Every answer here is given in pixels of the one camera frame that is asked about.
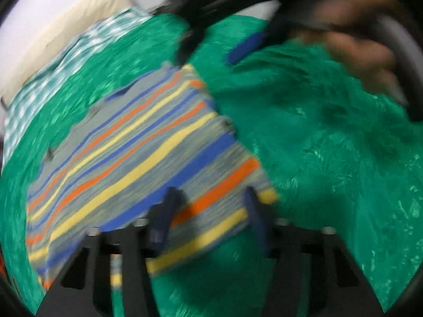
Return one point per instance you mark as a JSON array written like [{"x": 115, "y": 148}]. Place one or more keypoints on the person's right hand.
[{"x": 353, "y": 39}]

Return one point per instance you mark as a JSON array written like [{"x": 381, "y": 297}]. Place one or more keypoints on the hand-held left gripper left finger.
[{"x": 161, "y": 223}]

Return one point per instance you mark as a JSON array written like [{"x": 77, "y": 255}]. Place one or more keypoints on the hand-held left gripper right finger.
[{"x": 258, "y": 219}]

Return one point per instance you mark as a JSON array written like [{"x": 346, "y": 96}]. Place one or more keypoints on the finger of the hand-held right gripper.
[
  {"x": 193, "y": 44},
  {"x": 248, "y": 47}
]

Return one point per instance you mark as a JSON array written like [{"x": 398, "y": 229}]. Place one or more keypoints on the cream padded headboard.
[{"x": 53, "y": 36}]

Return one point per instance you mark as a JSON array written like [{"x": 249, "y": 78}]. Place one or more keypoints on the striped knit sweater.
[{"x": 138, "y": 158}]

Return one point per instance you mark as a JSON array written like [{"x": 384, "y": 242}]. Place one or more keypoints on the green checked bed sheet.
[{"x": 62, "y": 72}]

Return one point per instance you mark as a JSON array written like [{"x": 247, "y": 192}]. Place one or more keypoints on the green floral bedspread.
[{"x": 314, "y": 158}]

